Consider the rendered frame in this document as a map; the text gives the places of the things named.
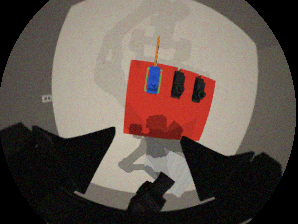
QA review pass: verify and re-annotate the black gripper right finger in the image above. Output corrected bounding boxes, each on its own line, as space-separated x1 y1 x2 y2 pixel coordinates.
180 136 255 202

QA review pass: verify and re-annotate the red rectangular plate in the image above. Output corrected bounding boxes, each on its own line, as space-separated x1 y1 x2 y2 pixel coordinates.
122 60 216 141

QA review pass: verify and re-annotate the blue micro servo with orange cable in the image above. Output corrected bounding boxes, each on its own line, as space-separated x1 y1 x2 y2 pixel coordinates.
148 44 161 93

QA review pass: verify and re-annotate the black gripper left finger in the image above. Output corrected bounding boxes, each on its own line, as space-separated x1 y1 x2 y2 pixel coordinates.
31 125 116 194

